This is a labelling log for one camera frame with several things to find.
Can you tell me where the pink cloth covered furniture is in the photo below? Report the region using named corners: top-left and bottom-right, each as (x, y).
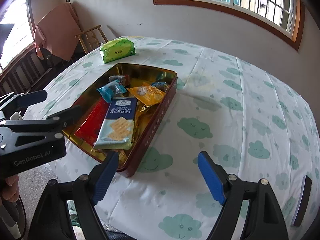
top-left (34, 3), bottom-right (81, 61)

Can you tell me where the blue dark candy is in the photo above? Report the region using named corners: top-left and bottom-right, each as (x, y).
top-left (151, 81), bottom-right (170, 93)

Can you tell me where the red snack packet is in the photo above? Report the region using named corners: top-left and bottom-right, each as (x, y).
top-left (74, 98), bottom-right (109, 146)

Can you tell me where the twisted dough snack bag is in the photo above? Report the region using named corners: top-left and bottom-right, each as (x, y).
top-left (132, 101), bottom-right (150, 143)

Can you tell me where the orange snack packet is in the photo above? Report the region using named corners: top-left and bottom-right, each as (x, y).
top-left (127, 86), bottom-right (165, 106)

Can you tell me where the cloud print tablecloth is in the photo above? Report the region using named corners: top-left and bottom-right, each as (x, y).
top-left (23, 36), bottom-right (320, 240)

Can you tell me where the blue soda cracker pack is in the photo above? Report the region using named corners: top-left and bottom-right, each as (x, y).
top-left (93, 97), bottom-right (137, 150)

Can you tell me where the person's hand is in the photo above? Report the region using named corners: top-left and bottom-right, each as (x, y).
top-left (1, 174), bottom-right (20, 203)

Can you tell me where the dark seaweed snack block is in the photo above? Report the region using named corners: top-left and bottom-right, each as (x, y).
top-left (108, 75), bottom-right (130, 87)

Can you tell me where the gold toffee tin box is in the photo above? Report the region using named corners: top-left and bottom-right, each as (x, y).
top-left (63, 63), bottom-right (177, 177)

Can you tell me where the blue smartphone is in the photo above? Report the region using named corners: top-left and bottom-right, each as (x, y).
top-left (291, 175), bottom-right (312, 228)

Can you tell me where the wooden chair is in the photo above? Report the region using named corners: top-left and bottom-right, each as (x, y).
top-left (75, 25), bottom-right (108, 54)

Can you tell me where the green tissue pack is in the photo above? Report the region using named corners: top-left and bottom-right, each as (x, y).
top-left (100, 37), bottom-right (136, 64)

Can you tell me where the dark wooden bench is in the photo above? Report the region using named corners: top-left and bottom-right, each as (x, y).
top-left (0, 46), bottom-right (66, 95)

